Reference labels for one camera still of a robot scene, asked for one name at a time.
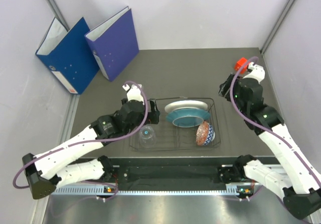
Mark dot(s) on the blue ring binder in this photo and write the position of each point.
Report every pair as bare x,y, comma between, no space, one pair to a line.
68,56

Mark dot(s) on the teal plate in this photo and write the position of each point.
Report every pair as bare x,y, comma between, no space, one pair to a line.
187,117

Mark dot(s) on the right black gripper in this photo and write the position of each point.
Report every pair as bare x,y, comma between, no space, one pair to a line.
224,87

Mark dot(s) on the red patterned bowl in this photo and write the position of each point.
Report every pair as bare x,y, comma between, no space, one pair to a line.
202,134

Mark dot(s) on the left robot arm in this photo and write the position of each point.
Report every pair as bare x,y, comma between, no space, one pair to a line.
56,168

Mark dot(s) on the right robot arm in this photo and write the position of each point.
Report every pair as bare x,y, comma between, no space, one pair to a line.
299,190

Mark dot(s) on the white plate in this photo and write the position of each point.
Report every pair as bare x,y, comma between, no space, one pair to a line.
176,105

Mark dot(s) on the clear drinking glass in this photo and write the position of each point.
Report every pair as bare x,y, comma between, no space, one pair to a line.
147,136

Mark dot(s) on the blue patterned bowl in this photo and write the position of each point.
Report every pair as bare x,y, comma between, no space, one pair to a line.
209,134

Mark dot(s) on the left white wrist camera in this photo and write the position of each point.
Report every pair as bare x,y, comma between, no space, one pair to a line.
133,93

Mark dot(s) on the grey cable duct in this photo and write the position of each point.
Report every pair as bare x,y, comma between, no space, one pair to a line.
230,190

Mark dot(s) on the red cube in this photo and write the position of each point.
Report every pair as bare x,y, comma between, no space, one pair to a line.
240,63

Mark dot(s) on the purple ring binder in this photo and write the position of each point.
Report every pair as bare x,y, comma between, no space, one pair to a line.
114,43

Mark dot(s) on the black wire dish rack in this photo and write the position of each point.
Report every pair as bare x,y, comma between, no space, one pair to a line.
170,137

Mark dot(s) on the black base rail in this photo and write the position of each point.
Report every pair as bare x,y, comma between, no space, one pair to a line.
169,169

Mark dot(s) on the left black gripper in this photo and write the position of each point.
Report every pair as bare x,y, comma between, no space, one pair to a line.
153,117

